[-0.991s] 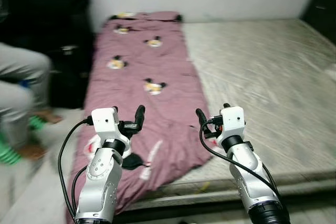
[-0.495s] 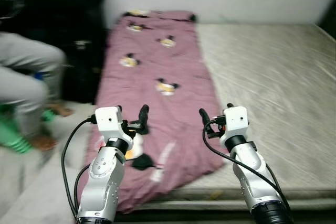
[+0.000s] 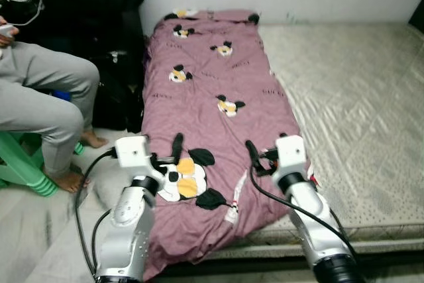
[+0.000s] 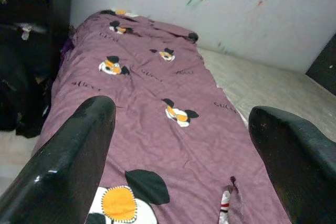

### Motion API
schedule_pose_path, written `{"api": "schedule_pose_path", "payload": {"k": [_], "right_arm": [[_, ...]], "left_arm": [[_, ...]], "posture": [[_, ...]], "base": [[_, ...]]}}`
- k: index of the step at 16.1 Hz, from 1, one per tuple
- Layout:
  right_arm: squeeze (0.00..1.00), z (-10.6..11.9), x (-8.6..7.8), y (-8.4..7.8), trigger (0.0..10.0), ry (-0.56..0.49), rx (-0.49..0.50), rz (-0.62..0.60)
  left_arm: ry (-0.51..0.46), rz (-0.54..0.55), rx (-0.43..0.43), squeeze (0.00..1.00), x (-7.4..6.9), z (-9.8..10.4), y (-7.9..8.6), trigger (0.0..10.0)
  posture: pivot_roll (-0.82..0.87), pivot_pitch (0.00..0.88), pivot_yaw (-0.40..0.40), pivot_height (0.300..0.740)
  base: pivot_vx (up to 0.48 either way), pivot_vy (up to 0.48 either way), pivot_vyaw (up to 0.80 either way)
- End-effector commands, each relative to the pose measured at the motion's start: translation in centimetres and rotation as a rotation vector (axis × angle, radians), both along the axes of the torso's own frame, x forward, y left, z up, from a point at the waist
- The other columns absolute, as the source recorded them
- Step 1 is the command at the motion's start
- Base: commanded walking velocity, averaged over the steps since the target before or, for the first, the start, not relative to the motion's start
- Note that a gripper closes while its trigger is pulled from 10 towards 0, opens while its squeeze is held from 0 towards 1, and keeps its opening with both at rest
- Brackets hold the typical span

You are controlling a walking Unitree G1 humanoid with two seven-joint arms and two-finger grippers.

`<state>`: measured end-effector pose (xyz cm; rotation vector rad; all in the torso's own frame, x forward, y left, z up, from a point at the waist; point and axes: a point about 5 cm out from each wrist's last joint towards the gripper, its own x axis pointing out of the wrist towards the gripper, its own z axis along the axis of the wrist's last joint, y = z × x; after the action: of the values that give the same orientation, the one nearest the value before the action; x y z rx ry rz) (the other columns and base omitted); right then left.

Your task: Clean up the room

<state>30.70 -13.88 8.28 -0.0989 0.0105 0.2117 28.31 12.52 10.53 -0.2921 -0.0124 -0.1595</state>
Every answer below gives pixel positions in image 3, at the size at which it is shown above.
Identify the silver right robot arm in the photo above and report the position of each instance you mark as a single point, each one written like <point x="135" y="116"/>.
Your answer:
<point x="311" y="217"/>

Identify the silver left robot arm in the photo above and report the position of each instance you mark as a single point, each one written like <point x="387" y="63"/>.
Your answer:
<point x="129" y="230"/>

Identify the person bare hand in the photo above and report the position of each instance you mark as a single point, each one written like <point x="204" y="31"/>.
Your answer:
<point x="6" y="39"/>

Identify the black luggage bag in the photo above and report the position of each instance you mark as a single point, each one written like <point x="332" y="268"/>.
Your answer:
<point x="119" y="84"/>

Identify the purple cartoon print blanket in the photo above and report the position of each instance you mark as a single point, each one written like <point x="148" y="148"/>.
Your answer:
<point x="218" y="71"/>

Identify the white quilted mattress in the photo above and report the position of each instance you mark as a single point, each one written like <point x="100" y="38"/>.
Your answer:
<point x="358" y="97"/>

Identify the green plastic stool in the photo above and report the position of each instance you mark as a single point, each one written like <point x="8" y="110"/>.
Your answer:
<point x="20" y="164"/>

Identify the person in grey trousers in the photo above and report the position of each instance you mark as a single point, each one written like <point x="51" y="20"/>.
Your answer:
<point x="40" y="77"/>

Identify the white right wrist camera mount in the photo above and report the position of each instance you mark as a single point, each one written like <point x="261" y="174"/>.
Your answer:
<point x="291" y="154"/>

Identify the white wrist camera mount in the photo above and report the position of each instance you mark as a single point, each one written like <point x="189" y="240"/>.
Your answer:
<point x="291" y="154"/>
<point x="132" y="152"/>

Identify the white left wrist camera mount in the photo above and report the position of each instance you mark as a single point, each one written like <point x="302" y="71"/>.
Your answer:
<point x="132" y="152"/>

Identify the dark bed frame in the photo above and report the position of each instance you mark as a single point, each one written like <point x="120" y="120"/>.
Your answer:
<point x="391" y="256"/>

